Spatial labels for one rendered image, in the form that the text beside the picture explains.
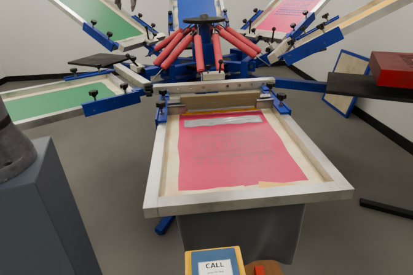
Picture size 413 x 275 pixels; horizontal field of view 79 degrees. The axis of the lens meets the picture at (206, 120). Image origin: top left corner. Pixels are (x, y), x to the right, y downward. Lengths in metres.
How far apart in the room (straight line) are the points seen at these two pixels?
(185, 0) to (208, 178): 2.48
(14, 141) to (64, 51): 5.26
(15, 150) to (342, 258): 1.79
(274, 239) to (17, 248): 0.79
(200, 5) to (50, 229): 2.68
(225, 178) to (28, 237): 0.52
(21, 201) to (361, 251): 1.85
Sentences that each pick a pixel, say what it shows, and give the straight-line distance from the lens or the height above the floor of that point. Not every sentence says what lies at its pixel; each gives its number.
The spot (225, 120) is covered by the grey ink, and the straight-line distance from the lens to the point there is 1.16.
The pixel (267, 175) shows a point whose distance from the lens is 0.85.
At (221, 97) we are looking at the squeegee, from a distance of 1.18.
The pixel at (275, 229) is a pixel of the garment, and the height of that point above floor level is 0.73.
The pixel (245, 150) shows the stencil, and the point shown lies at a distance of 0.96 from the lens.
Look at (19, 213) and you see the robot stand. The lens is 0.60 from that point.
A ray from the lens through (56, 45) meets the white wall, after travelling 5.85.
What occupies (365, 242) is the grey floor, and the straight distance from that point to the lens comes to 2.09.
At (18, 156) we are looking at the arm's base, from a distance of 0.59.
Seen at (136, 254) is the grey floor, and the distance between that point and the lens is 1.88.
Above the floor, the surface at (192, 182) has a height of 0.95.
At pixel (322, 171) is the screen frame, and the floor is 0.98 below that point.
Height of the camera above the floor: 1.49
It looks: 27 degrees down
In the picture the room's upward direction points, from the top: 2 degrees counter-clockwise
